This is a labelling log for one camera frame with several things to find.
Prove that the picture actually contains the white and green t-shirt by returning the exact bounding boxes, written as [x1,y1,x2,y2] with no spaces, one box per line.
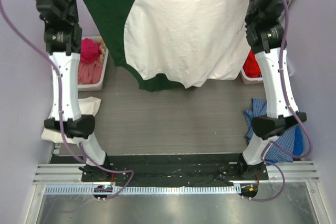
[83,0,250,92]

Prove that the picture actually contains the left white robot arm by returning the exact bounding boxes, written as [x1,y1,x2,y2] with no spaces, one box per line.
[35,0,112,182]

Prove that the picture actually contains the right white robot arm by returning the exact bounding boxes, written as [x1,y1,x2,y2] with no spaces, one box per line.
[237,0,307,179]

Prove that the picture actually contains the red t-shirt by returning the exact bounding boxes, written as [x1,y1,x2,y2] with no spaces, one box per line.
[243,50,262,78]

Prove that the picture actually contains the beige garment in bin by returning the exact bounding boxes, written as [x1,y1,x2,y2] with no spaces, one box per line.
[94,37,107,64]

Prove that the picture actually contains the grey white garment in basket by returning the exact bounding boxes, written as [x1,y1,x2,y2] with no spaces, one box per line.
[286,54,295,77]

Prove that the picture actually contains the magenta t-shirt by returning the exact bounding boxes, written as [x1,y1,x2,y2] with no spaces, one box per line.
[80,38,101,64]

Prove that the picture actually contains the right white perforated basket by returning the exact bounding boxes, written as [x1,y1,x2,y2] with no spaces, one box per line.
[240,68,263,85]

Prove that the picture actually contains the salmon pink t-shirt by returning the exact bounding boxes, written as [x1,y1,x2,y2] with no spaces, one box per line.
[78,59,103,85]

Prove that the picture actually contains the left grey plastic bin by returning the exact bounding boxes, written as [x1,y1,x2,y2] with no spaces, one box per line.
[78,36,109,91]

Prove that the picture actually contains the folded cream t-shirt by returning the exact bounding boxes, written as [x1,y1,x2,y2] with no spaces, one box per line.
[41,97,101,144]

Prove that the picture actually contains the blue plaid shirt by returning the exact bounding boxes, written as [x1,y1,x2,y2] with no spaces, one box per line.
[243,98,296,163]

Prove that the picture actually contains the solid blue garment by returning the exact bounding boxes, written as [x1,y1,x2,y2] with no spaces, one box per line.
[292,126,304,156]

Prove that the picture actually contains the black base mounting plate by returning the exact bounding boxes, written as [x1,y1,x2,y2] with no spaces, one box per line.
[49,154,270,187]

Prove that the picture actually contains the slotted white cable duct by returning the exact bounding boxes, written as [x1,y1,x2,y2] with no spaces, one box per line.
[45,184,241,196]

